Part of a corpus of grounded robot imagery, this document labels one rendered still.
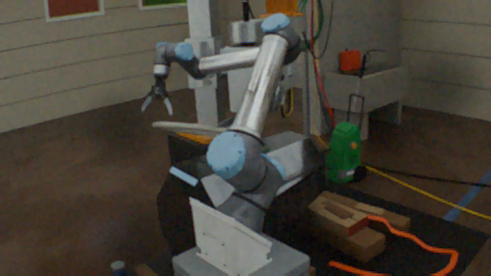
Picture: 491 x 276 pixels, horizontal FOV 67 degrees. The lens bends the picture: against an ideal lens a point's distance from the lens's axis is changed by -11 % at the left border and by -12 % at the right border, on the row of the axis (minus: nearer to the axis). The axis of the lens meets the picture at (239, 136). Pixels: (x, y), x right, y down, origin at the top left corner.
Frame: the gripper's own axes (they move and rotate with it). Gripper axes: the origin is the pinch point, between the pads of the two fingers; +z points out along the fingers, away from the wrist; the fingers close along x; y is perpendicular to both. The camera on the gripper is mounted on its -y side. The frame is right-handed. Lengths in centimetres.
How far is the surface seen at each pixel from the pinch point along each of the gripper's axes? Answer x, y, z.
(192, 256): 25, 49, 59
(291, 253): 63, 56, 53
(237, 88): 44, -43, -25
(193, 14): 8, -107, -91
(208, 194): 32, -28, 41
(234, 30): 37, -28, -58
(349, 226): 136, -66, 60
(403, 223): 187, -78, 58
